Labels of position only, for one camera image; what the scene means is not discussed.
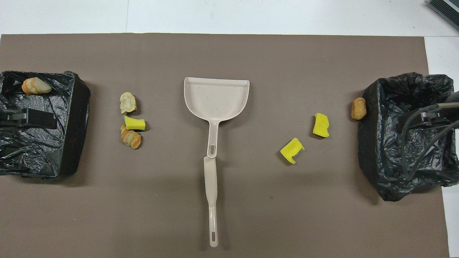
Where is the black ribbed object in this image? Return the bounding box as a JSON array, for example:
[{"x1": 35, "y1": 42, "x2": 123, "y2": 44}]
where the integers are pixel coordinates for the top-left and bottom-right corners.
[{"x1": 426, "y1": 0, "x2": 459, "y2": 31}]

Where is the orange croissant piece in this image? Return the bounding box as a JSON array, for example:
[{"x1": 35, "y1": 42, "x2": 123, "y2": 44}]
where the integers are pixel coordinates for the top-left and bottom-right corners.
[{"x1": 120, "y1": 124, "x2": 142, "y2": 150}]

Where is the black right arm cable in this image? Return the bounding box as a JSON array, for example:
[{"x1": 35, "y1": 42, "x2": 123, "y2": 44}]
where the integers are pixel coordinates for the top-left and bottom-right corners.
[{"x1": 400, "y1": 104, "x2": 459, "y2": 181}]

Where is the beige plastic dustpan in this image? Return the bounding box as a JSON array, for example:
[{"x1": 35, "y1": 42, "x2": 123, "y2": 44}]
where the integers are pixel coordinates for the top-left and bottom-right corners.
[{"x1": 184, "y1": 76, "x2": 250, "y2": 159}]

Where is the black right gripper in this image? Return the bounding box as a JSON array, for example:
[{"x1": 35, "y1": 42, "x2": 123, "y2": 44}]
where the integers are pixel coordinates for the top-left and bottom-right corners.
[{"x1": 396, "y1": 101, "x2": 459, "y2": 134}]

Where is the pale bread chunk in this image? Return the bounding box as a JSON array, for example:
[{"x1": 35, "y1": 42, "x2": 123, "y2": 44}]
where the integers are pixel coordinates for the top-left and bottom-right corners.
[{"x1": 119, "y1": 92, "x2": 137, "y2": 114}]

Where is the brown table mat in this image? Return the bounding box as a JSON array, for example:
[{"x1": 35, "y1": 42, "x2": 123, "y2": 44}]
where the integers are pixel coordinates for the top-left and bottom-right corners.
[{"x1": 0, "y1": 33, "x2": 450, "y2": 258}]

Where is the yellow sponge piece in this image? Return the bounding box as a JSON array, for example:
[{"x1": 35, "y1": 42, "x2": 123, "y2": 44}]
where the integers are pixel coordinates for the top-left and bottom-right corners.
[
  {"x1": 312, "y1": 113, "x2": 330, "y2": 138},
  {"x1": 280, "y1": 137, "x2": 306, "y2": 165},
  {"x1": 124, "y1": 115, "x2": 146, "y2": 131}
]

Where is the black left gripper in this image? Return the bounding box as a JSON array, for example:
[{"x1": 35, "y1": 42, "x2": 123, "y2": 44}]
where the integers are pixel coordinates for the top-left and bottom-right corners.
[{"x1": 0, "y1": 107, "x2": 58, "y2": 130}]

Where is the brown bread nugget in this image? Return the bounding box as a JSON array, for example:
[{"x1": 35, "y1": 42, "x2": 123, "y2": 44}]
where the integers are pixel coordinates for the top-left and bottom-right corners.
[{"x1": 351, "y1": 97, "x2": 367, "y2": 120}]

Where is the beige hand brush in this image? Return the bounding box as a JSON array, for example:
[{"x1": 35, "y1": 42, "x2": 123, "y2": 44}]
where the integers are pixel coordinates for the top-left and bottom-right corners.
[{"x1": 203, "y1": 155, "x2": 219, "y2": 248}]

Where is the orange white bread slice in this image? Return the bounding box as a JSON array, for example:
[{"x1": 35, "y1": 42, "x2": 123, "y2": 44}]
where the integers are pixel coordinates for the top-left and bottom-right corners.
[{"x1": 22, "y1": 77, "x2": 53, "y2": 95}]

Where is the black bag-lined bin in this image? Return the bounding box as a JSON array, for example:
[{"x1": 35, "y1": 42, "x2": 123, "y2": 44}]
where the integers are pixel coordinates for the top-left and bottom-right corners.
[
  {"x1": 0, "y1": 70, "x2": 91, "y2": 180},
  {"x1": 358, "y1": 72, "x2": 459, "y2": 202}
]

